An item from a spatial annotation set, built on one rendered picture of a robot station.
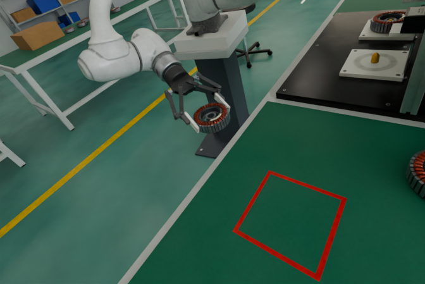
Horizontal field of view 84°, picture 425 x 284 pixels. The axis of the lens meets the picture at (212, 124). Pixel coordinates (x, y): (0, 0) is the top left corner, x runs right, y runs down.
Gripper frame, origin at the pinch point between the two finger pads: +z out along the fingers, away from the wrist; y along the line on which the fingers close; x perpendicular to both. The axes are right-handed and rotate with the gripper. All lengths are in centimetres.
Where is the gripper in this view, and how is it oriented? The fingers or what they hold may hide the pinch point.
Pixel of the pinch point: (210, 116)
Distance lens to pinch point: 71.7
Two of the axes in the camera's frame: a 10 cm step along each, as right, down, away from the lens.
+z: 6.2, 7.1, -3.3
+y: -7.8, 5.3, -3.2
